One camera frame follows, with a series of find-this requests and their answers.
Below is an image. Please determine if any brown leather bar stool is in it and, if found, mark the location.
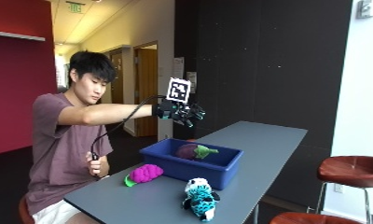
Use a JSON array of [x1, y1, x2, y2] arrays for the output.
[[307, 155, 373, 224], [271, 212, 364, 224]]

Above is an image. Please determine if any magenta grape plush toy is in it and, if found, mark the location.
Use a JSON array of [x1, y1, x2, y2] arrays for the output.
[[123, 163, 164, 188]]

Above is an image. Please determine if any wooden door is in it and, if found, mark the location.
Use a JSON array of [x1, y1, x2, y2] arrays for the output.
[[135, 48, 159, 138]]

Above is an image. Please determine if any brown stool under person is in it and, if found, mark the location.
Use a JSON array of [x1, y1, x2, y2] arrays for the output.
[[18, 195, 37, 224]]

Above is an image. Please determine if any black cable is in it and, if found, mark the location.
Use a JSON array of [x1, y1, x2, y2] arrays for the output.
[[90, 94, 168, 180]]

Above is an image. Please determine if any green exit sign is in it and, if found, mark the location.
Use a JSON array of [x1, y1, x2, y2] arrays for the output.
[[66, 1, 87, 15]]

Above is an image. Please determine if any white paper notice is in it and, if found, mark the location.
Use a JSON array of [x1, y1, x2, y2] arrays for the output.
[[172, 56, 186, 79]]

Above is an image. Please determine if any the person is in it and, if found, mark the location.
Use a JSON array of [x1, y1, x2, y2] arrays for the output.
[[25, 50, 155, 224]]

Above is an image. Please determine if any blue plastic bin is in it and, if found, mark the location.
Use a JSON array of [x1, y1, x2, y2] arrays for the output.
[[139, 137, 245, 191]]

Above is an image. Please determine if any teal and white plush toy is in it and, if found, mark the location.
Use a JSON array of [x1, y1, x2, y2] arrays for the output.
[[180, 177, 221, 223]]

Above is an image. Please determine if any white marker cube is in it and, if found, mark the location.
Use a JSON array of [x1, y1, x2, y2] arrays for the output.
[[166, 77, 194, 104]]

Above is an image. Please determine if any purple eggplant plush toy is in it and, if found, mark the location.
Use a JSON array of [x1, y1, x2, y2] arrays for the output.
[[175, 143, 220, 161]]

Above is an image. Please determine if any white wall shelf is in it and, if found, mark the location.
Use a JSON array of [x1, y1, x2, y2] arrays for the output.
[[0, 29, 47, 42]]

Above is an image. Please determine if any wall-mounted grey box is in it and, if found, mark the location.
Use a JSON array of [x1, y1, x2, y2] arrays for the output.
[[186, 71, 197, 94]]

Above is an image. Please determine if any grey wall fixture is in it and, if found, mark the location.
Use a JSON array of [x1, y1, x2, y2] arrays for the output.
[[356, 0, 373, 20]]

